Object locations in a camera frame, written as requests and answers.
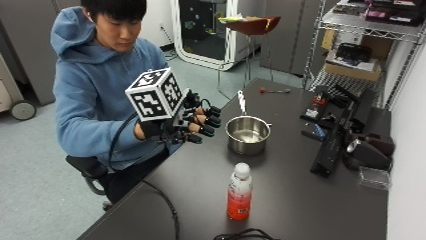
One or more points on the small blue device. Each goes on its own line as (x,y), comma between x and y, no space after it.
(319,130)

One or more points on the white cube with black markers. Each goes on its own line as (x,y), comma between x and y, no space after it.
(154,95)

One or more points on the stainless steel saucepan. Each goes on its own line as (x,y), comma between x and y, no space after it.
(248,136)

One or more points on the black office chair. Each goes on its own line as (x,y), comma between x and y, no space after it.
(89,166)

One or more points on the white framed cabinet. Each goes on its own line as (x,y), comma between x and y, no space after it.
(202,33)

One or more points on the black device with silver lens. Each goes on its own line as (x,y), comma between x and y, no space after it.
(367,153)

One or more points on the black bag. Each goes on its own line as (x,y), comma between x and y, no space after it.
(354,52)

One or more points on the long black bar device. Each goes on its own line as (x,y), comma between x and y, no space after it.
(331,146)

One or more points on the flat cardboard box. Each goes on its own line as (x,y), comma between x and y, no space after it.
(351,70)

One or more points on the clear plastic box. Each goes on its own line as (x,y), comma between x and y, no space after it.
(375,178)

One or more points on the yellow green item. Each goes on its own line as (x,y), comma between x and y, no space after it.
(232,19)

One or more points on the red drink bottle white cap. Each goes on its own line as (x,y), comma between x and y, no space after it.
(240,196)

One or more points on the person in blue hoodie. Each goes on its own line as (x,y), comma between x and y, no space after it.
(94,86)

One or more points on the black tray with red part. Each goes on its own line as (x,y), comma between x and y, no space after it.
(316,108)

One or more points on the beige cart with wheel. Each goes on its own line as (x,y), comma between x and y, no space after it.
(15,100)

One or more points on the red bar stool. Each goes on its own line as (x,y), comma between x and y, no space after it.
(254,26)

